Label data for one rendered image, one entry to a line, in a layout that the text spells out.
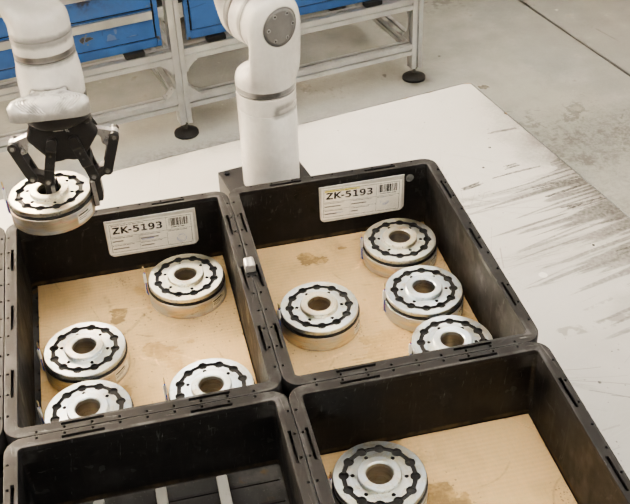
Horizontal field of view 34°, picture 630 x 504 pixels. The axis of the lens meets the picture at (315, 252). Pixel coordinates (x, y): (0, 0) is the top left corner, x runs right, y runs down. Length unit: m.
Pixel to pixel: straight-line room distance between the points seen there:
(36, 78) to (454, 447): 0.63
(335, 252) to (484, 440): 0.40
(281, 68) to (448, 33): 2.48
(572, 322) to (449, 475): 0.47
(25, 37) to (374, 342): 0.56
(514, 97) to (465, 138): 1.60
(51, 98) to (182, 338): 0.36
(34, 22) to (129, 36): 2.02
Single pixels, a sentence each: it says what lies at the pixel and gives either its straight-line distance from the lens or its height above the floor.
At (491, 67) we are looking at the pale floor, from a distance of 3.76.
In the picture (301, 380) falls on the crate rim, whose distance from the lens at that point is 1.14.
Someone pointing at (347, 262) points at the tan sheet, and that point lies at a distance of 1.46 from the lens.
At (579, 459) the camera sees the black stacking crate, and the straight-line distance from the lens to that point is 1.15.
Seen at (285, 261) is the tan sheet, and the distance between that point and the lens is 1.47.
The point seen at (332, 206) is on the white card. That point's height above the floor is 0.88.
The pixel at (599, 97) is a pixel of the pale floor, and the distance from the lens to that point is 3.62.
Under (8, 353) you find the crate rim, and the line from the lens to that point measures 1.24.
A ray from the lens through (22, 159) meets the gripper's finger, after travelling 1.30.
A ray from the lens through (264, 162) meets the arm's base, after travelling 1.62.
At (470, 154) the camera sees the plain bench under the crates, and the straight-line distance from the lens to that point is 1.94.
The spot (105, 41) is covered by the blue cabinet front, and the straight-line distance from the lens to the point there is 3.20.
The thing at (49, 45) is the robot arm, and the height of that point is 1.22.
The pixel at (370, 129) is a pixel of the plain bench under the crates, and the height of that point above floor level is 0.70.
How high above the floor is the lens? 1.73
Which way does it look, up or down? 38 degrees down
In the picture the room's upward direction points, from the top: 2 degrees counter-clockwise
